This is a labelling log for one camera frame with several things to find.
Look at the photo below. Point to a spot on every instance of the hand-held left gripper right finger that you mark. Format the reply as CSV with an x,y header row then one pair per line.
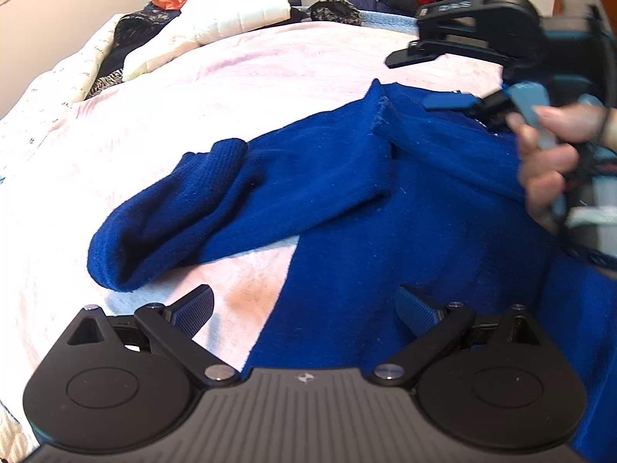
x,y
415,309

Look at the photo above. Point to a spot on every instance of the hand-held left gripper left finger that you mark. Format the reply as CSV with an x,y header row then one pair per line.
x,y
193,311

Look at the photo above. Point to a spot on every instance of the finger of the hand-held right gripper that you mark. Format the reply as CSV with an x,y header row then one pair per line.
x,y
482,24
448,101

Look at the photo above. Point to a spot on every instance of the blue knit sweater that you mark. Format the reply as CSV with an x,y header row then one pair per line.
x,y
337,202

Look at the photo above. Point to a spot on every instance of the person's right hand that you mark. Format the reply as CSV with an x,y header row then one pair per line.
x,y
544,169

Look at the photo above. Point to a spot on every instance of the light blue towel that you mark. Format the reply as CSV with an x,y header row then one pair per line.
x,y
385,20

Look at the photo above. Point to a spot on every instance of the dark patterned cloth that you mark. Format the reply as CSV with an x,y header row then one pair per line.
x,y
337,9

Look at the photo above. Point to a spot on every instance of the pink blanket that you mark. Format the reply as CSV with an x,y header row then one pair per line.
x,y
193,106

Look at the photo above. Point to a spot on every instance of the white puffer jacket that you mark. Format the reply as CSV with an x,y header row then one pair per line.
x,y
231,5

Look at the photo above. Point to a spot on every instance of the white printed quilt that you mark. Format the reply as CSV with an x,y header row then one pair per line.
x,y
72,72

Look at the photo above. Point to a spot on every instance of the black garment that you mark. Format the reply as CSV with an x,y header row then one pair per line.
x,y
130,33

